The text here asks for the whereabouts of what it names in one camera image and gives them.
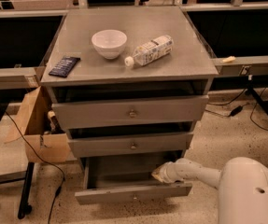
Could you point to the dark blue snack packet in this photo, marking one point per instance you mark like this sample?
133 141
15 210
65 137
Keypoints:
64 66

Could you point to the black table leg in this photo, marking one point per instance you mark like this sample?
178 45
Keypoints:
25 208

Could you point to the grey middle drawer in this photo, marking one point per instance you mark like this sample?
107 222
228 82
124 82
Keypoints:
130 144

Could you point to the white ceramic bowl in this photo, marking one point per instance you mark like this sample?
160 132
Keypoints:
109 43

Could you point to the small yellow foam piece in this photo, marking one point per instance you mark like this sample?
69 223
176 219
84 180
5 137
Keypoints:
228 59

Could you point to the grey drawer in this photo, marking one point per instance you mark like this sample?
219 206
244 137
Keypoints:
127 178
107 113
130 144

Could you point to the grey wall rail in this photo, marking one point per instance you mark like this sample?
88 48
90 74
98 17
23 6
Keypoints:
243 66

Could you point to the black stand leg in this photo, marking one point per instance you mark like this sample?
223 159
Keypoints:
258 99

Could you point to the brown cardboard box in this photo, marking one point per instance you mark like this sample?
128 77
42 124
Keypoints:
30 125

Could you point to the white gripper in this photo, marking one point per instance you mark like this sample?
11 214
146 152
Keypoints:
171 173

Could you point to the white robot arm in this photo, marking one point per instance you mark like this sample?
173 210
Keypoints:
242 186

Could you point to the clear plastic bottle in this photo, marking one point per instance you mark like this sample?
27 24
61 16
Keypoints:
150 51

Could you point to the grey top drawer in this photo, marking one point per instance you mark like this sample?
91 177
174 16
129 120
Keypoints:
107 113

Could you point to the grey drawer cabinet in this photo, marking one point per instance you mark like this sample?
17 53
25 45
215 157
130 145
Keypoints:
186 71

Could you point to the grey bottom drawer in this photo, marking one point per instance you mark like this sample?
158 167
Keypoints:
127 178

